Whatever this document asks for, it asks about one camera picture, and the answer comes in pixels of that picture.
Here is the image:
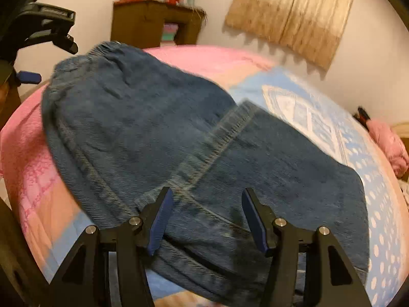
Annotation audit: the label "pink and blue printed blanket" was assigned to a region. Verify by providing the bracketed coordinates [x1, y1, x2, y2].
[0, 45, 409, 307]

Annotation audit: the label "blue denim jeans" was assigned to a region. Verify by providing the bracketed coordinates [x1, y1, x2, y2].
[41, 40, 371, 306]

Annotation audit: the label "beige patterned curtain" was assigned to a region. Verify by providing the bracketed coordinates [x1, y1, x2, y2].
[224, 0, 356, 71]

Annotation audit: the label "pink folded quilt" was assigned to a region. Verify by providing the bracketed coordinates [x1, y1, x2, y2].
[367, 118, 409, 178]

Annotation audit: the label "stack of pastel books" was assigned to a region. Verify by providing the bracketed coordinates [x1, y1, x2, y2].
[161, 22, 179, 47]

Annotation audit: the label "cream wooden headboard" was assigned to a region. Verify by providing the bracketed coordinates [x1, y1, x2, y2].
[391, 122, 409, 141]

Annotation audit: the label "dark patterned cloth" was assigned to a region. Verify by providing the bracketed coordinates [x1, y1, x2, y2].
[353, 105, 371, 128]

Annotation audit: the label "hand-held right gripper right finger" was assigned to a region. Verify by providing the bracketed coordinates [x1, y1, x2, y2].
[241, 187, 373, 307]

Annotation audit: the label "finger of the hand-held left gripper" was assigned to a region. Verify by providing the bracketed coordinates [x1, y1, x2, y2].
[13, 70, 42, 85]
[48, 33, 79, 55]

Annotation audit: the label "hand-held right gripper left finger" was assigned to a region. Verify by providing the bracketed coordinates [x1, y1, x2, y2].
[48, 186, 175, 307]

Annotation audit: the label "brown wooden desk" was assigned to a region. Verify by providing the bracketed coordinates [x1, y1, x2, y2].
[110, 0, 205, 48]

